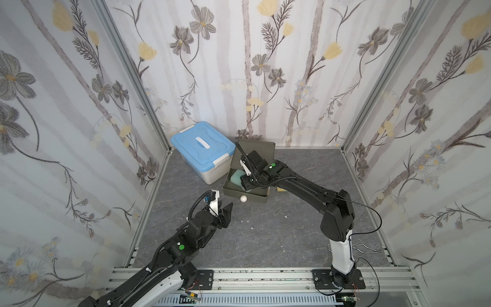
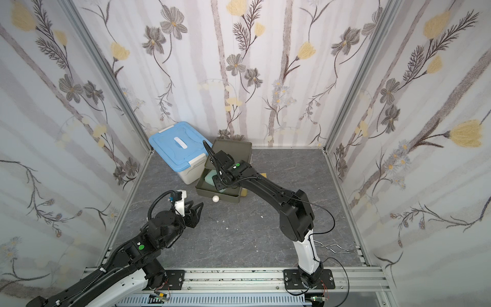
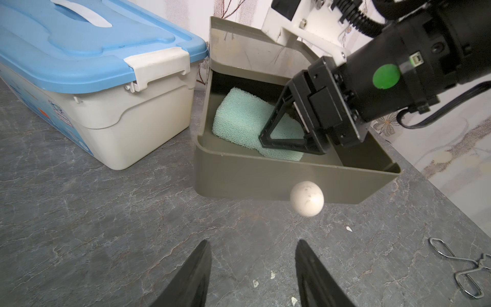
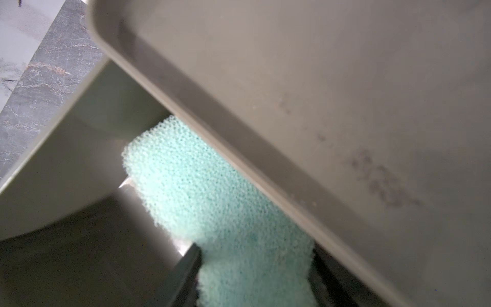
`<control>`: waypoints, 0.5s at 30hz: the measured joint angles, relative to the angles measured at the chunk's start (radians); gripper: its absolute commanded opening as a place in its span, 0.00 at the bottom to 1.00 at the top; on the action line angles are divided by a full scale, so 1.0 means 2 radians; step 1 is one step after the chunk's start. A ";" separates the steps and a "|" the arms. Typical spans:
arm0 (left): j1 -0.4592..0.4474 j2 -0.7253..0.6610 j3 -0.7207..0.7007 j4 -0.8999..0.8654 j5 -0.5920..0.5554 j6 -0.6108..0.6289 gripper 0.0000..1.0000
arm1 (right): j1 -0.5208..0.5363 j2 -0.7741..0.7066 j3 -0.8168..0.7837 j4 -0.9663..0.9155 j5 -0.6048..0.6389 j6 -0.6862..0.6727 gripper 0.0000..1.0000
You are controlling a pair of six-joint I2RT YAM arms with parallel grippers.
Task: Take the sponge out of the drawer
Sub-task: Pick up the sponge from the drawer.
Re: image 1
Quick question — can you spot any light green sponge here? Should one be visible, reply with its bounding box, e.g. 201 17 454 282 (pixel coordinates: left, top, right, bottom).
230 170 246 189

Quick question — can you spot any green three-drawer cabinet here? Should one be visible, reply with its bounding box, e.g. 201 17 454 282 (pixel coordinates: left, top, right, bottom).
222 139 277 204

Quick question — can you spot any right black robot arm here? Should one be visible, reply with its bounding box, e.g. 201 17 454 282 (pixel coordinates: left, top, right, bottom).
239 149 357 288

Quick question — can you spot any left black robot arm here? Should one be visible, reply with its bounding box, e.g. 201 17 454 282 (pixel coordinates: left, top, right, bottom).
79 202 233 306

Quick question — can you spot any blue lid storage box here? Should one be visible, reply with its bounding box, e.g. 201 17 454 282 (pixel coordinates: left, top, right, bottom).
171 122 236 185

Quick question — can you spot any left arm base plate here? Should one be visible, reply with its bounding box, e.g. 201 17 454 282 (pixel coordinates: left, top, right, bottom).
185 269 214 292

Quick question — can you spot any white cable duct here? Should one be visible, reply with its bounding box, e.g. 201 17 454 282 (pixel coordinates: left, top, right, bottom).
153 293 343 306

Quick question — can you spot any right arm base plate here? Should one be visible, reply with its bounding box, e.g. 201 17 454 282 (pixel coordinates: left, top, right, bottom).
311 269 366 290

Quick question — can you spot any metal wire hook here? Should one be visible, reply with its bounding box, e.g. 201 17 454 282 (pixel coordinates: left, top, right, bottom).
327 243 384 255

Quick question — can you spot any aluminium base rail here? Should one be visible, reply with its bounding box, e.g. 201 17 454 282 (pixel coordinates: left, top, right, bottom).
107 267 428 306

